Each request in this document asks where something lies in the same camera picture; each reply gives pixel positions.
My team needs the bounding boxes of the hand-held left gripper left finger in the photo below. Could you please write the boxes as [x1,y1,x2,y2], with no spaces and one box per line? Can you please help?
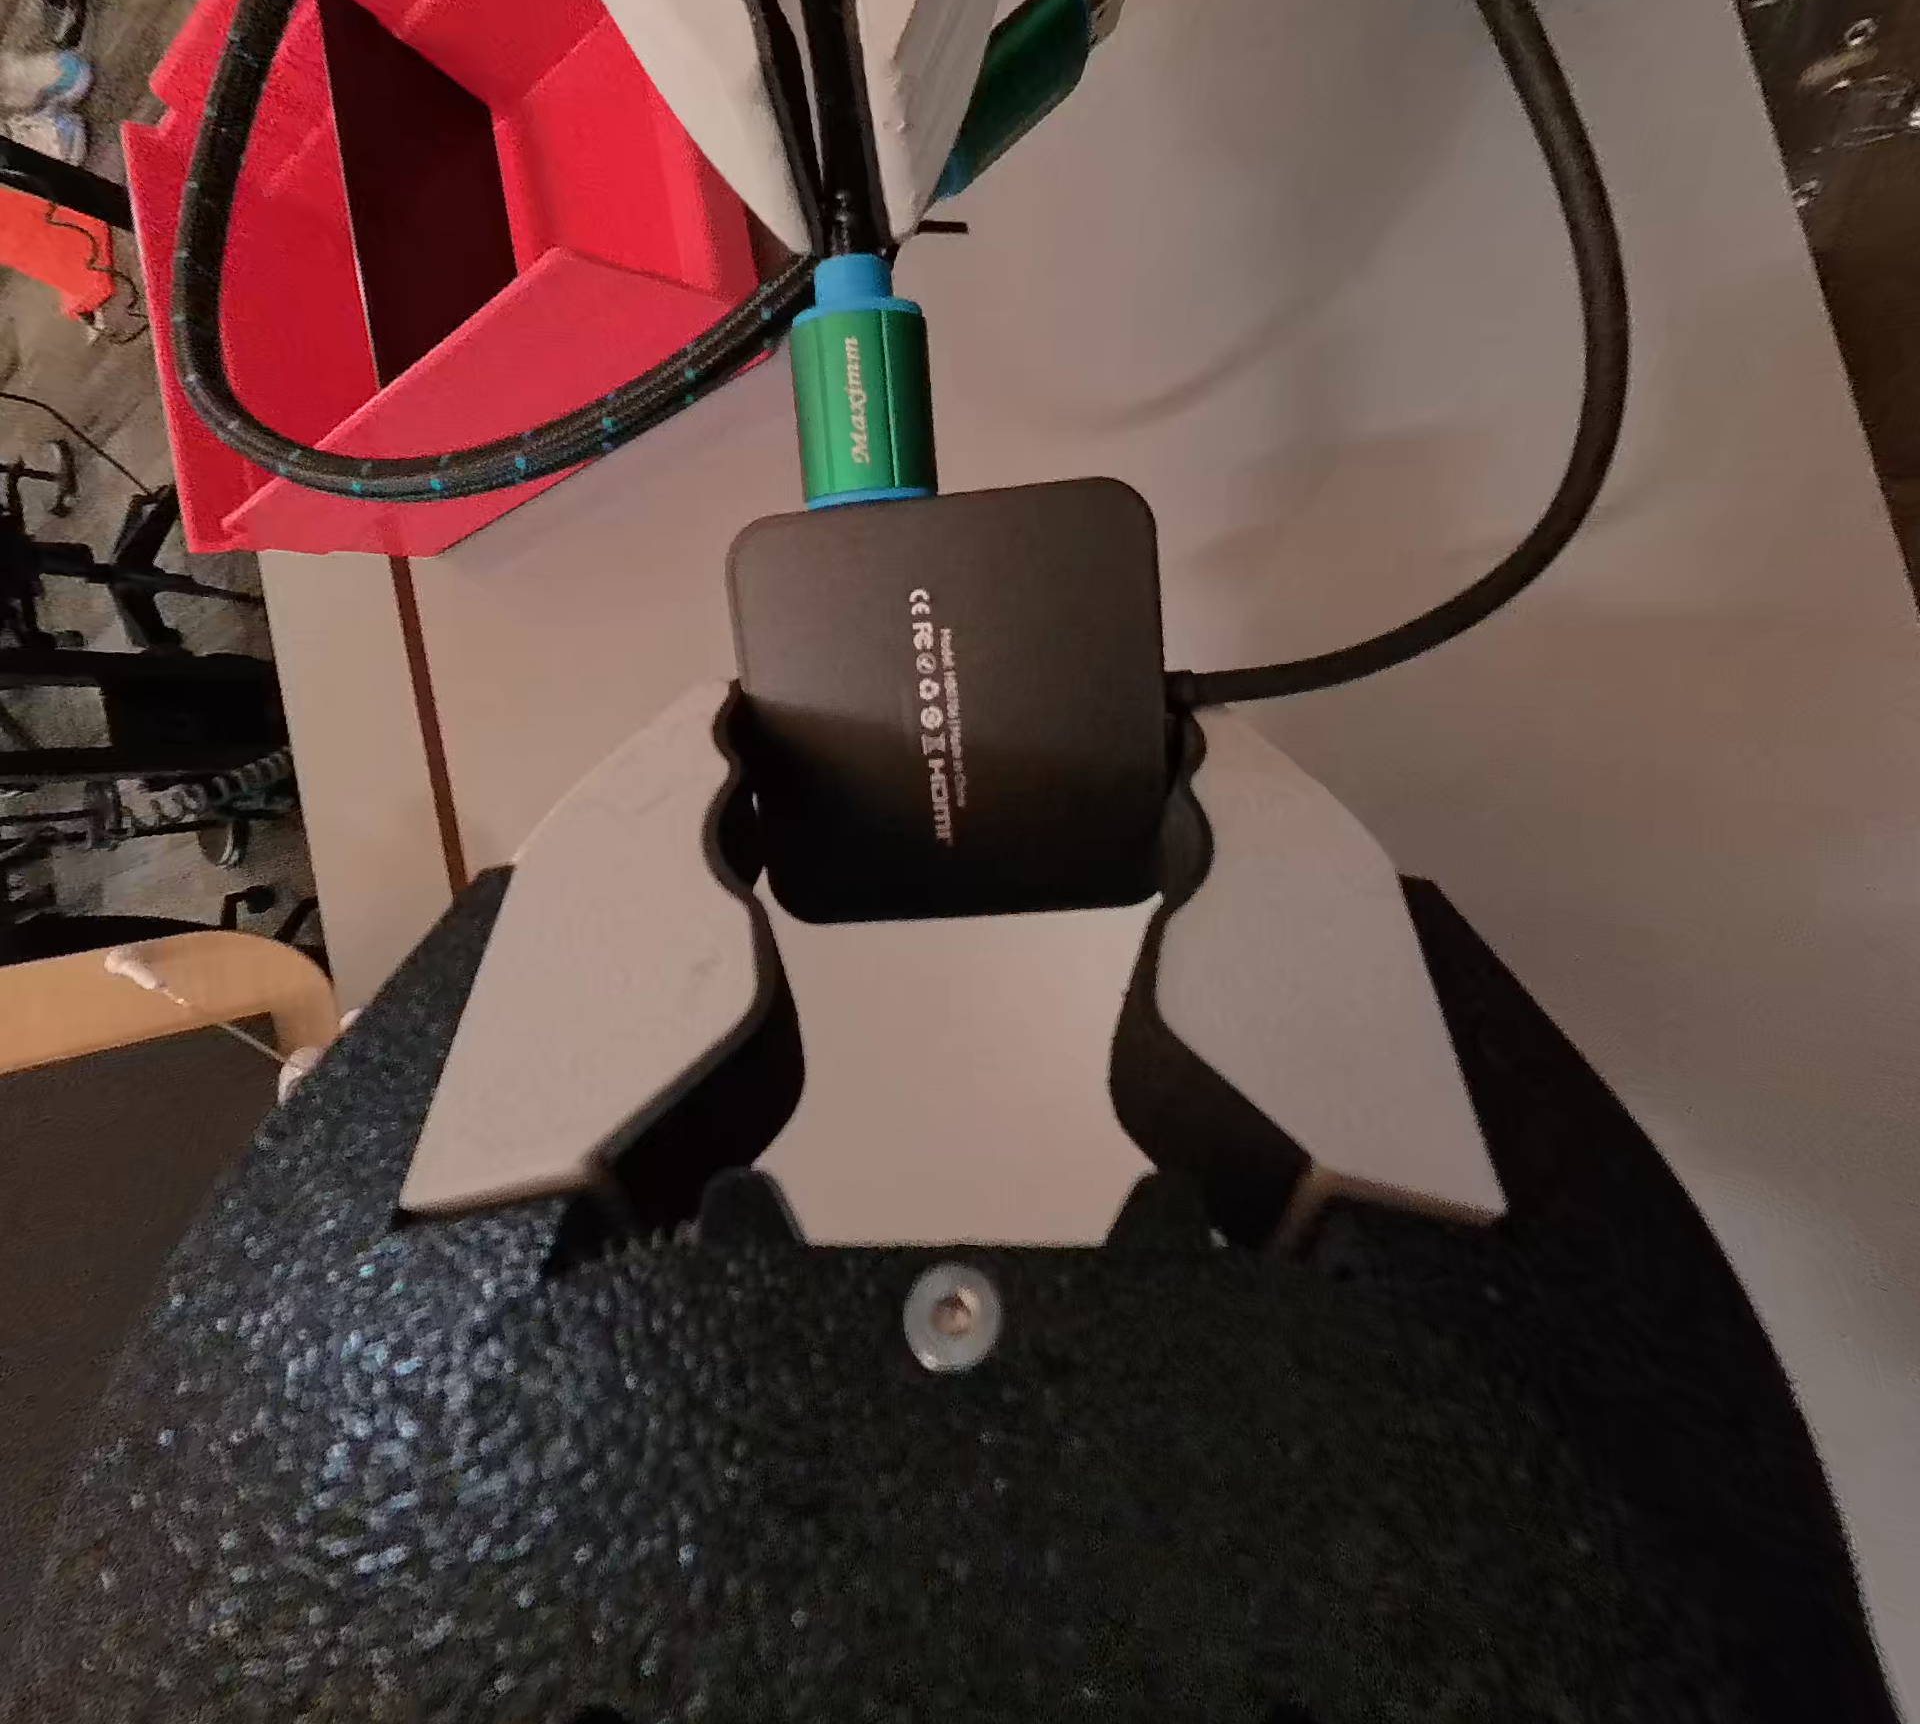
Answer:
[393,680,805,1229]

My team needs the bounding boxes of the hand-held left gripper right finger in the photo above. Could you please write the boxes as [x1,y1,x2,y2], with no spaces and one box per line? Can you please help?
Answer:
[1107,700,1510,1233]

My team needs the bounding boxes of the square black adapter box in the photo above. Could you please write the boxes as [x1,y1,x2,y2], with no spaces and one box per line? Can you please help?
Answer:
[727,477,1176,928]

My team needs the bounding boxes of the braided cable with green plugs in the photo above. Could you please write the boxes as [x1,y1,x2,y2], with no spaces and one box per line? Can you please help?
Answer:
[169,0,1135,510]

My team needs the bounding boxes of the thin black adapter cable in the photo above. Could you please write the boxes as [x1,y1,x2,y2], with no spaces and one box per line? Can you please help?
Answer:
[1164,0,1633,705]

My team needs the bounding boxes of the grey desk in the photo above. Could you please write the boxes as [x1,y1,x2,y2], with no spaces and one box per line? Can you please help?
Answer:
[259,0,1920,1696]

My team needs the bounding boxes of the black chair base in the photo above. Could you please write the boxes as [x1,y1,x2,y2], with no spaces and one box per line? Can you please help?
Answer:
[0,441,323,963]

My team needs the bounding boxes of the white cord with bead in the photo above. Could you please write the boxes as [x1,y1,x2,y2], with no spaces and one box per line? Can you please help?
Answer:
[102,941,363,1102]

